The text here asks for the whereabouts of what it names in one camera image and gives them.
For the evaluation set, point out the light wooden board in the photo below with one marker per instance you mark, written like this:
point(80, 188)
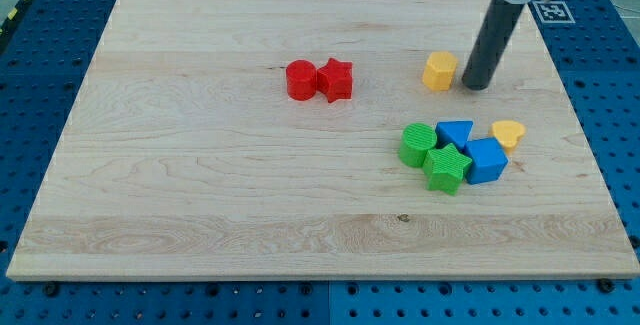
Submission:
point(184, 158)

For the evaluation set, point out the blue triangle block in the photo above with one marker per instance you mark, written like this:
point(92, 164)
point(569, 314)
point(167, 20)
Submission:
point(453, 132)

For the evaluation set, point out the white fiducial marker tag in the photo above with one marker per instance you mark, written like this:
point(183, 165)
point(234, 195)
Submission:
point(553, 12)

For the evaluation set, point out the yellow heart block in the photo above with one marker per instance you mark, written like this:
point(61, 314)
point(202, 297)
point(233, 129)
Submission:
point(508, 133)

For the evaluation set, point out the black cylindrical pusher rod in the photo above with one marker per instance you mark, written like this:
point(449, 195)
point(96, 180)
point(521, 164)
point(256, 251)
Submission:
point(495, 32)

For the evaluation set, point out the green star block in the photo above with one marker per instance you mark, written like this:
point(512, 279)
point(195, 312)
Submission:
point(445, 169)

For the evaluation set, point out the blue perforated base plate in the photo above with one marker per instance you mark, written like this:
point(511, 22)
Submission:
point(41, 71)

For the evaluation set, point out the red star block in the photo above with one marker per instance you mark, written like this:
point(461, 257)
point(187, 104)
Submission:
point(335, 80)

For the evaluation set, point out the red cylinder block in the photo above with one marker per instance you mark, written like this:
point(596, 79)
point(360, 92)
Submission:
point(301, 79)

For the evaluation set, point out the yellow hexagon block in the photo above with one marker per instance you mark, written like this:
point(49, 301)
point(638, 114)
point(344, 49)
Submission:
point(439, 71)

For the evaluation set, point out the blue cube block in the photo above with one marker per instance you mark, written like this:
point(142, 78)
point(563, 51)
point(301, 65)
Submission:
point(488, 160)

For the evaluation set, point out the green cylinder block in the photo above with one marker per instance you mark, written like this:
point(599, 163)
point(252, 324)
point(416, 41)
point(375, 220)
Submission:
point(416, 140)

